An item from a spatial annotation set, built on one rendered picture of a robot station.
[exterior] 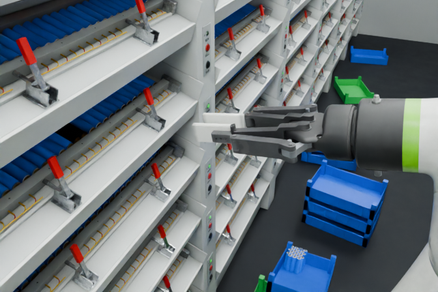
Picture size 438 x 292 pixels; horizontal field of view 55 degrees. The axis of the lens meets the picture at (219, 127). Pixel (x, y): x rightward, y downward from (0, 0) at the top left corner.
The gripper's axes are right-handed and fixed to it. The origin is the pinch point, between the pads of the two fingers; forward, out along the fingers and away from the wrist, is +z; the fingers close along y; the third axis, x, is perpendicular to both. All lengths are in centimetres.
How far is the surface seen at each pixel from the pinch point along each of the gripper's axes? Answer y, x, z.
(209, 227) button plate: 34, -53, 30
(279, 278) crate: 59, -97, 20
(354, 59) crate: 309, -96, 31
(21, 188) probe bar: -16.6, -3.0, 27.2
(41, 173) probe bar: -12.4, -3.0, 27.1
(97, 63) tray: 0.1, 11.0, 20.1
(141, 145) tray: 6.9, -8.5, 22.1
